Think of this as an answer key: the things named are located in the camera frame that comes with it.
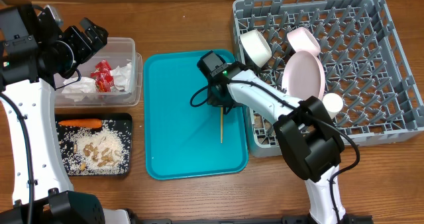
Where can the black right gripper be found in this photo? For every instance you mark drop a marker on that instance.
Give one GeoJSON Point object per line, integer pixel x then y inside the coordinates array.
{"type": "Point", "coordinates": [216, 99]}

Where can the grey dish rack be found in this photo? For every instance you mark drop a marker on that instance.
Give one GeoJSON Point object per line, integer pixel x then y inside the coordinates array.
{"type": "Point", "coordinates": [362, 56]}

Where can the white tissue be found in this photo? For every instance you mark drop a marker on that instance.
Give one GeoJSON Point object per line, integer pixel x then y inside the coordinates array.
{"type": "Point", "coordinates": [76, 90]}

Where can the cream bowl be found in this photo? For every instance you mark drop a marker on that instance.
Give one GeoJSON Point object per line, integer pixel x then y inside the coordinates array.
{"type": "Point", "coordinates": [256, 47]}

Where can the spilled rice and peanuts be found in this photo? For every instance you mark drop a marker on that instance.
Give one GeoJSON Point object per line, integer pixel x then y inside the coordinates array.
{"type": "Point", "coordinates": [96, 147]}

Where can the clear plastic bin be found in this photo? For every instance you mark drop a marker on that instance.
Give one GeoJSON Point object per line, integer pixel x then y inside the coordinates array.
{"type": "Point", "coordinates": [118, 52]}

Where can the pink plate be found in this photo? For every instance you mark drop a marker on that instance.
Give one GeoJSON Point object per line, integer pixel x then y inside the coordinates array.
{"type": "Point", "coordinates": [304, 76]}

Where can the teal plastic tray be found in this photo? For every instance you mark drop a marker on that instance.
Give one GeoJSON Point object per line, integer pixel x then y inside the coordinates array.
{"type": "Point", "coordinates": [182, 141]}

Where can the bowl with food scraps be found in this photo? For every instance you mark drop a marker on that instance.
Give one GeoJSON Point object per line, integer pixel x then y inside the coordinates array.
{"type": "Point", "coordinates": [301, 39]}

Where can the black tray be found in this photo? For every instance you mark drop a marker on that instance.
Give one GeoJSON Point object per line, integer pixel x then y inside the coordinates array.
{"type": "Point", "coordinates": [126, 118]}

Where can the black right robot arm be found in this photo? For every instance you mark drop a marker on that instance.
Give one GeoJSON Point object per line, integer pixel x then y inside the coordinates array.
{"type": "Point", "coordinates": [309, 142]}

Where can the orange carrot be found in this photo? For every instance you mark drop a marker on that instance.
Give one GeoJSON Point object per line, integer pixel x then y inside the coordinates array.
{"type": "Point", "coordinates": [83, 123]}

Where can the white small cup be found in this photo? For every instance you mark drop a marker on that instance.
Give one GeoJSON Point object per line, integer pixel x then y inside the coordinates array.
{"type": "Point", "coordinates": [333, 104]}

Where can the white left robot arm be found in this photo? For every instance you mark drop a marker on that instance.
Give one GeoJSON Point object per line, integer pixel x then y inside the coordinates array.
{"type": "Point", "coordinates": [34, 48]}

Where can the wooden chopstick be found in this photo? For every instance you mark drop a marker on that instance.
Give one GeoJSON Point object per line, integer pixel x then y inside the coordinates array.
{"type": "Point", "coordinates": [221, 124]}

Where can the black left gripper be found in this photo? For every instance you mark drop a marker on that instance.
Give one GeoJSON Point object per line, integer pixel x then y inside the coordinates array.
{"type": "Point", "coordinates": [81, 38]}

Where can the red snack wrapper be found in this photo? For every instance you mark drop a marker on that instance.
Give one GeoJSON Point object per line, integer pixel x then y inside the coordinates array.
{"type": "Point", "coordinates": [102, 75]}

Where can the white napkin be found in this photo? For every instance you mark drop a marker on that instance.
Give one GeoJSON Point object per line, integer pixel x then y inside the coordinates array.
{"type": "Point", "coordinates": [121, 76]}

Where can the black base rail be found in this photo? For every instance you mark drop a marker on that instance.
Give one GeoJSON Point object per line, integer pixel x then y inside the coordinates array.
{"type": "Point", "coordinates": [282, 220]}

